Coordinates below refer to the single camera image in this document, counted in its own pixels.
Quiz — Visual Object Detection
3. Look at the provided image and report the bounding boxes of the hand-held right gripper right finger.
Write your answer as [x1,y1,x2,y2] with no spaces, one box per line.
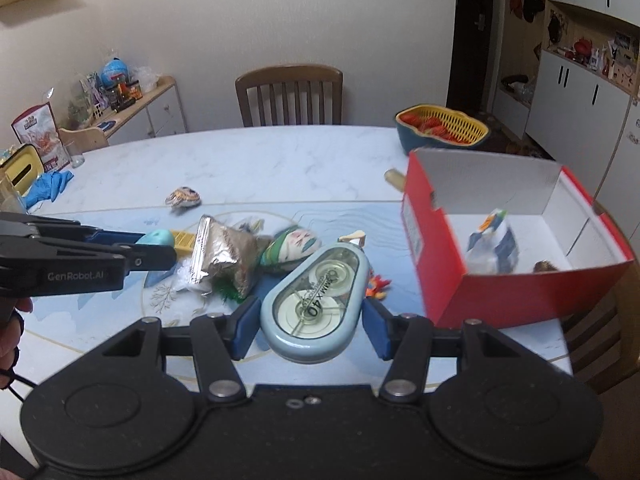
[363,298,527,404]

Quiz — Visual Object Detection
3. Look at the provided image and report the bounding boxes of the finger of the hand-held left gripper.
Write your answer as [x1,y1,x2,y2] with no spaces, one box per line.
[116,245,179,274]
[0,211,147,249]

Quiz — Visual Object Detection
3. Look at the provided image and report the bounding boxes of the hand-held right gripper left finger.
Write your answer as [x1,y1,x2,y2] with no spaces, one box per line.
[101,297,262,404]

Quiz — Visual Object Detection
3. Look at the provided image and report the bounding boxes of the teal egg-shaped object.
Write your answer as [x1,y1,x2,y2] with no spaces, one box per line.
[142,228,176,249]

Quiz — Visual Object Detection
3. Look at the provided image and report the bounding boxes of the small yellow box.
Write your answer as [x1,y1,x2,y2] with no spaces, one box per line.
[170,230,199,254]

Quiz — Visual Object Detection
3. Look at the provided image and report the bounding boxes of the red horse keychain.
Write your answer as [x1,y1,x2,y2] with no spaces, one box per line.
[366,274,392,302]

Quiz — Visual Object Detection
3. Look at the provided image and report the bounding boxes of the light blue correction tape dispenser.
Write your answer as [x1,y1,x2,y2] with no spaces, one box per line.
[259,245,371,364]

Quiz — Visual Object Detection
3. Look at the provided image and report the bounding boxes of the foil snack packet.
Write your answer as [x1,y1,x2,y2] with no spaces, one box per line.
[192,214,274,302]

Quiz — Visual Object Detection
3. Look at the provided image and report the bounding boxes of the green white painted toy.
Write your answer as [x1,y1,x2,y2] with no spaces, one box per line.
[259,226,321,274]

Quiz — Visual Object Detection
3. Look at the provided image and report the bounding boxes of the red cardboard box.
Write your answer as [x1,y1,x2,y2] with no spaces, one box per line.
[402,148,636,329]

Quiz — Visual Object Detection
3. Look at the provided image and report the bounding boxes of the person's left hand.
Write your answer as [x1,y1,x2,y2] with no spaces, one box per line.
[0,309,24,390]

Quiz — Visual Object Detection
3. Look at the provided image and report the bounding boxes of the clear white plastic packet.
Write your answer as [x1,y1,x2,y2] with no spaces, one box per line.
[172,259,212,294]

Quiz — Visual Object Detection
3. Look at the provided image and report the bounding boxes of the painted shell figurine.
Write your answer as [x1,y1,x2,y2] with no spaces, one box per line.
[164,185,202,209]

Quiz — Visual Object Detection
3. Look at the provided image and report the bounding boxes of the blue cloth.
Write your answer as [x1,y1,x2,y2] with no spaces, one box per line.
[24,169,75,207]

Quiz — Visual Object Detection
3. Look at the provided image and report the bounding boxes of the clear drinking glass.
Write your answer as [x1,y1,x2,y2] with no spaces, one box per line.
[62,139,87,169]

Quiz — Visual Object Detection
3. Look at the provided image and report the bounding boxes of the yellow tissue box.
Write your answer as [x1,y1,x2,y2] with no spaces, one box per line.
[0,143,44,192]

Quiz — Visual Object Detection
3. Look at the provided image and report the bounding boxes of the red printed snack bag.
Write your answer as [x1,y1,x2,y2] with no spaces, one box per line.
[10,102,71,171]

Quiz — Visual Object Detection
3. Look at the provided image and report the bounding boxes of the wooden sideboard cabinet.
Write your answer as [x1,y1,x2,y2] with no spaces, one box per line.
[59,75,189,152]

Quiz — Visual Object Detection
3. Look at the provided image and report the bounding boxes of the white blue packet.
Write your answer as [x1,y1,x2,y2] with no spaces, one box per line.
[466,208,521,274]

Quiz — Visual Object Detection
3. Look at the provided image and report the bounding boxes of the blue globe toy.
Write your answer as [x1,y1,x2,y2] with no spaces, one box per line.
[101,57,132,89]

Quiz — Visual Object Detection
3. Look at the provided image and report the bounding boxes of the brown wooden chair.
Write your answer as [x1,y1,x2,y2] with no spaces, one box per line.
[234,65,345,128]

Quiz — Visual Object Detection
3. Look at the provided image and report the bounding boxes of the yellow basket in blue bowl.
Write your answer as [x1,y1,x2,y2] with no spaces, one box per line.
[394,104,490,152]

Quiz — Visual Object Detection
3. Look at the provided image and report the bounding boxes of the wooden chair beside table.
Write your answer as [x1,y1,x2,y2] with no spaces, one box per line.
[561,199,640,394]

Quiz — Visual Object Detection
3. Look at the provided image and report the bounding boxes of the white wall cabinets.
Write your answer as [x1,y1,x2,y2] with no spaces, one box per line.
[524,0,640,197]

